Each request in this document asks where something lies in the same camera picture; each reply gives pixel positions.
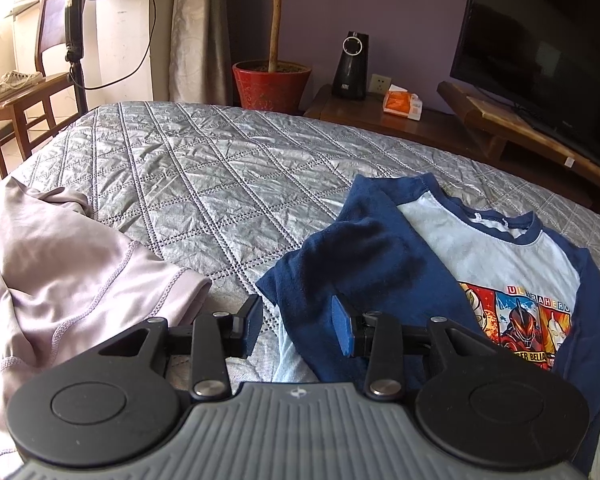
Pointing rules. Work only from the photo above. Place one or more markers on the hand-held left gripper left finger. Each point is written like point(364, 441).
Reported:
point(254, 327)

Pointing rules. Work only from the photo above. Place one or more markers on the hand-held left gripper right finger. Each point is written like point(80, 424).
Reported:
point(342, 325)

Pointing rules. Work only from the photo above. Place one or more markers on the printed blue raglan shirt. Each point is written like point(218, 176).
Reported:
point(380, 250)

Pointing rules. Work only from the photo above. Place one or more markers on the silver quilted bedspread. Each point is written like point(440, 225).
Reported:
point(205, 170)

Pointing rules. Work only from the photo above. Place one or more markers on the pale pink garment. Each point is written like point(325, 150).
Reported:
point(80, 270)

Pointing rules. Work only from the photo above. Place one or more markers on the dark wooden low table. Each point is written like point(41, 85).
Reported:
point(360, 115)

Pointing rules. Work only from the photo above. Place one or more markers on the orange tissue pack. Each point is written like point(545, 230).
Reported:
point(402, 104)

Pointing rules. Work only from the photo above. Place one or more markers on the red flower pot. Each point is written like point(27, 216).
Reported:
point(270, 87)

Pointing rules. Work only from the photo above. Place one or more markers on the black cone speaker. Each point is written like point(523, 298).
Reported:
point(350, 70)

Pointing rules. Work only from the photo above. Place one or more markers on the wooden television stand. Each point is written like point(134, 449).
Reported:
point(500, 115)

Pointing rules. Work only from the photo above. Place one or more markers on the beige curtain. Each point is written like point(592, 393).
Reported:
point(200, 35)

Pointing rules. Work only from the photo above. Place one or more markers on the white canvas sneaker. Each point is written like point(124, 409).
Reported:
point(0, 94)
point(25, 78)

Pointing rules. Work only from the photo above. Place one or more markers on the black television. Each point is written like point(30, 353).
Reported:
point(540, 35)

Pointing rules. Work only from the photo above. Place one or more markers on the black standing fan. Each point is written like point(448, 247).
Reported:
point(75, 20)

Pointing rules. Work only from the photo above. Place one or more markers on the wooden chair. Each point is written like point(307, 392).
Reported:
point(55, 15)

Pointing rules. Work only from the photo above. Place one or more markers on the white wall socket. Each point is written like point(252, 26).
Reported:
point(380, 83)

